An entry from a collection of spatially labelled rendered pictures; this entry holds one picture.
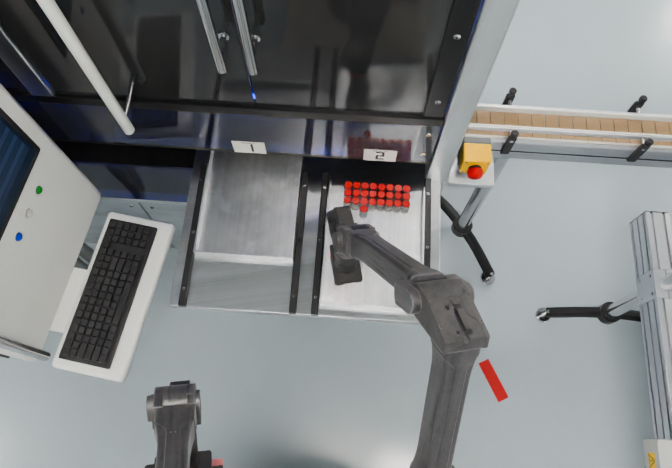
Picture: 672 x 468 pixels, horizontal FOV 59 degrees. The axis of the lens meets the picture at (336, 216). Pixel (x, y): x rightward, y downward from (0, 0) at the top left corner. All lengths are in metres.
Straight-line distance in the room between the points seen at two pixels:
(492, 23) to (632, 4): 2.40
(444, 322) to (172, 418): 0.45
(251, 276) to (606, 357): 1.56
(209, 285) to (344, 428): 1.01
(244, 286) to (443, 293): 0.76
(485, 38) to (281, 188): 0.75
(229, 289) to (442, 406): 0.78
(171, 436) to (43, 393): 1.69
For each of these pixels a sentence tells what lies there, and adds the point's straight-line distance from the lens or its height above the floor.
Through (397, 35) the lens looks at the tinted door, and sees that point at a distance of 1.17.
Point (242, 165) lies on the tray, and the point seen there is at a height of 0.88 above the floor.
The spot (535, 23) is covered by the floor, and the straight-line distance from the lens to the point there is 3.25.
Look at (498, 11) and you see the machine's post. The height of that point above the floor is 1.58.
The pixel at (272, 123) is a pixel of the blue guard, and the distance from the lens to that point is 1.45.
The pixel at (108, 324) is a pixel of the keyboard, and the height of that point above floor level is 0.82.
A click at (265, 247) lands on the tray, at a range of 1.61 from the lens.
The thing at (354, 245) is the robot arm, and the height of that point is 1.24.
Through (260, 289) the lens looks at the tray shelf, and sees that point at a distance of 1.58.
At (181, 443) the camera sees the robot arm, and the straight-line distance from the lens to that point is 0.99.
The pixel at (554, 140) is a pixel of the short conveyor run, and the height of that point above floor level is 0.93.
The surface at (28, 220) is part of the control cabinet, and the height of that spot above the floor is 1.10.
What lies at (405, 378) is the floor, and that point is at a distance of 2.43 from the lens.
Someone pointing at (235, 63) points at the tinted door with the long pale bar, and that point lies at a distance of 1.28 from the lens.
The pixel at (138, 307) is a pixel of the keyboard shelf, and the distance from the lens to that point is 1.72.
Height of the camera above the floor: 2.40
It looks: 69 degrees down
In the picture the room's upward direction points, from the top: straight up
